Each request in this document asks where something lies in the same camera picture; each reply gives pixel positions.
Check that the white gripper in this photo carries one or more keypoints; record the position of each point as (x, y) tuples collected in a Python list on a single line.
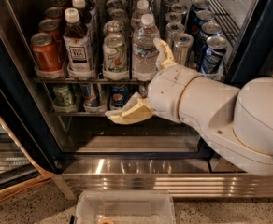
[(167, 90)]

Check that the clear plastic water bottle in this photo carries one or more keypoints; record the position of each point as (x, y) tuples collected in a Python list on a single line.
[(144, 52)]

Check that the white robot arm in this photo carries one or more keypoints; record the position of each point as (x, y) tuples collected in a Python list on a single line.
[(237, 123)]

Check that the front brown tea bottle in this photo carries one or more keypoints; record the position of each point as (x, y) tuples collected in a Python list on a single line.
[(78, 45)]

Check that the open glass fridge door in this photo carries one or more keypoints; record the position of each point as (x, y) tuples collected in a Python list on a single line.
[(21, 163)]

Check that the lower pepsi can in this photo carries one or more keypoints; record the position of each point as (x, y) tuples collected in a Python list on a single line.
[(119, 95)]

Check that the front green white soda can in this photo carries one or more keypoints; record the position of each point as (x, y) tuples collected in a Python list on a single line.
[(115, 55)]

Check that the green white soda can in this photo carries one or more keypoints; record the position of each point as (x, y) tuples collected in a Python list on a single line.
[(119, 15), (113, 27), (115, 55)]

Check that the front slim silver can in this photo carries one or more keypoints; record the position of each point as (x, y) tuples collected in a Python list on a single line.
[(182, 47)]

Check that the slim silver can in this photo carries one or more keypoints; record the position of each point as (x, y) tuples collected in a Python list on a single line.
[(182, 47), (171, 17), (171, 30)]

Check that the lower blue white can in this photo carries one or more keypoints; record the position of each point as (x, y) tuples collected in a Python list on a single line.
[(91, 94)]

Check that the front blue pepsi can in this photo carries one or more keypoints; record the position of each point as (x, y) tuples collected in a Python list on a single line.
[(212, 54)]

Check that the blue pepsi can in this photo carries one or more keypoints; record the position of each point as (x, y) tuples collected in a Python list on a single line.
[(212, 54), (199, 19), (197, 5), (207, 30)]

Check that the lower green can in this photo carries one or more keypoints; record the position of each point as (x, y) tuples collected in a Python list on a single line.
[(64, 97)]

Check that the front orange soda can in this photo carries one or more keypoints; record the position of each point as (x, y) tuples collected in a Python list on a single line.
[(45, 51)]

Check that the orange soda can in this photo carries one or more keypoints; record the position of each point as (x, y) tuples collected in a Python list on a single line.
[(62, 4), (54, 13), (53, 28), (45, 51)]

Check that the clear plastic bin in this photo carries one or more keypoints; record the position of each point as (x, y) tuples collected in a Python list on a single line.
[(124, 207)]

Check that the top wire fridge shelf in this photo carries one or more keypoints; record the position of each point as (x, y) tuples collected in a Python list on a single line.
[(230, 31)]

